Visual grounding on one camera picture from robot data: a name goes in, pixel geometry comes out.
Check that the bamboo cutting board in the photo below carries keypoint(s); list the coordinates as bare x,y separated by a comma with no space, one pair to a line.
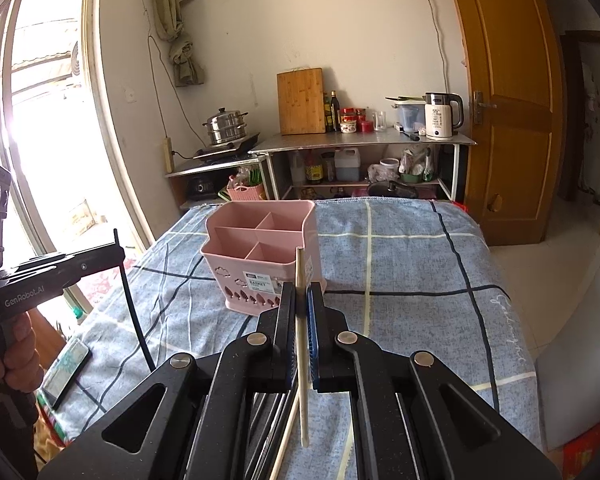
301,102

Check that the hanging cloth bag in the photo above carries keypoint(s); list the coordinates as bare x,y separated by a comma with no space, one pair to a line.
170,28

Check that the red lidded jar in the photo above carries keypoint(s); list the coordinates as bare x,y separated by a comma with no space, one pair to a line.
348,120

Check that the dark sauce bottle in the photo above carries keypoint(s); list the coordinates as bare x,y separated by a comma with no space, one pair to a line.
334,108

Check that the induction cooker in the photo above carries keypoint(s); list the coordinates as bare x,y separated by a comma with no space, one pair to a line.
228,149

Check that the pink plastic chopstick basket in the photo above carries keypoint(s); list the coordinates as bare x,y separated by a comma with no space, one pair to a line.
251,250

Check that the light wooden chopstick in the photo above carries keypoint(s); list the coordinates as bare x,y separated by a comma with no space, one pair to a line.
283,445
302,348

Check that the white electric kettle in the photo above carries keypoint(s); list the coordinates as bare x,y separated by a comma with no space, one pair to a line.
444,113

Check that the stainless steel steamer pot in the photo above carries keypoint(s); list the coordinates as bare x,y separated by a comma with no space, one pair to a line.
226,126

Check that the smartphone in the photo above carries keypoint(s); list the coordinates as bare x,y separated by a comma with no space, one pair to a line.
64,370

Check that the blue checked tablecloth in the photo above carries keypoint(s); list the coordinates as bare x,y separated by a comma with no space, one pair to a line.
408,274

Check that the wooden door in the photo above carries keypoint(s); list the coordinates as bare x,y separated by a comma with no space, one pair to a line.
516,105

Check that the low side metal table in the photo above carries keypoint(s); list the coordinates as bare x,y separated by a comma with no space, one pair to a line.
194,182

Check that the black chopstick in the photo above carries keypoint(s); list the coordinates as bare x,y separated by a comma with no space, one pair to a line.
268,420
134,319

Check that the black wok lid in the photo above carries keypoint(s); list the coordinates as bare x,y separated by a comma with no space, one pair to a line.
392,188

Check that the left hand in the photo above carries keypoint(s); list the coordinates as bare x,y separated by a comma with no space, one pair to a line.
20,367

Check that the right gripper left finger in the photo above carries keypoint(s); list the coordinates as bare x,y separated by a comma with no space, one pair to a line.
223,387

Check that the white plastic jug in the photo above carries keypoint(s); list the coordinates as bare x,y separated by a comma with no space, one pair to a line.
347,165

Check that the window frame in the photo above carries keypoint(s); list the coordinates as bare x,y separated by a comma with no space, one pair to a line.
55,137

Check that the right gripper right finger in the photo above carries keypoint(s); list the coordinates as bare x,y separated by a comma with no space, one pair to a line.
344,361

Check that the clear plastic container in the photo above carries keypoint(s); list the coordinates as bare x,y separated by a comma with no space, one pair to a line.
411,114

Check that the small pink basket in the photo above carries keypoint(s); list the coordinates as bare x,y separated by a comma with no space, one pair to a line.
243,193

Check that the metal kitchen shelf table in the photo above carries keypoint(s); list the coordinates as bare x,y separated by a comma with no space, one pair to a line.
371,146

